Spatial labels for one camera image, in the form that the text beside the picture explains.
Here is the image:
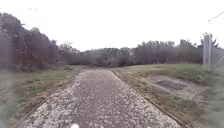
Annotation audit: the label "wood of trees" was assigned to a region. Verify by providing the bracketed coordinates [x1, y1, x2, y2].
[0, 12, 221, 72]

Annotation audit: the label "grey gravel path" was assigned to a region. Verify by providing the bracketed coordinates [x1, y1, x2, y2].
[20, 68, 183, 128]

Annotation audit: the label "grass verge with weeds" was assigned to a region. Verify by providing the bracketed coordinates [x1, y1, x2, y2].
[0, 65, 84, 128]

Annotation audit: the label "grey concrete post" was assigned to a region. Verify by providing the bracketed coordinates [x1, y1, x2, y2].
[202, 32, 213, 66]

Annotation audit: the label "overhead wires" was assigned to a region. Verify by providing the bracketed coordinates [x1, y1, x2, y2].
[205, 11, 224, 25]

